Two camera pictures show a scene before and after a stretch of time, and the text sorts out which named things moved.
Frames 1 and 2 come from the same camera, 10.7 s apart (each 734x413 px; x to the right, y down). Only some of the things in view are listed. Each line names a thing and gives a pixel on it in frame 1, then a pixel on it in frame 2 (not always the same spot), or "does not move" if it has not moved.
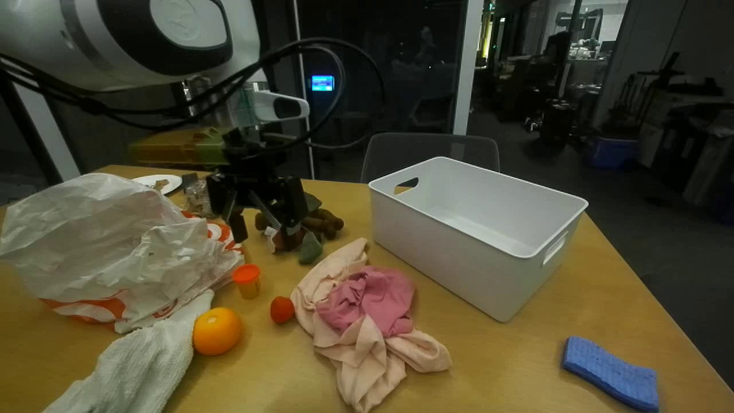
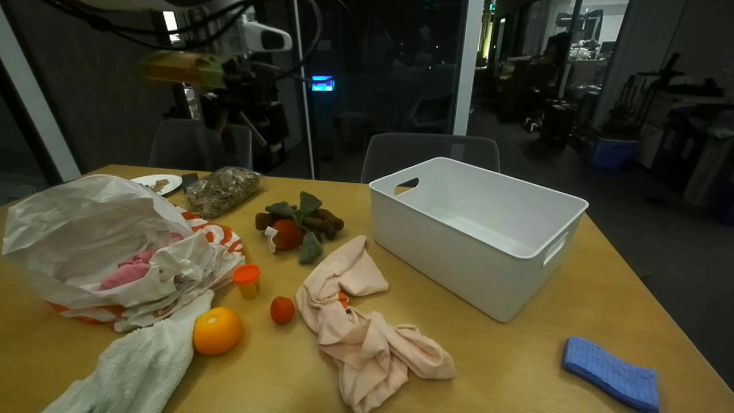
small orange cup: (246, 276) does not move
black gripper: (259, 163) -> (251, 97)
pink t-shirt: (378, 295) -> (124, 272)
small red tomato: (282, 310) does not move
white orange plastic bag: (113, 251) does not move
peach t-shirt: (367, 361) does not move
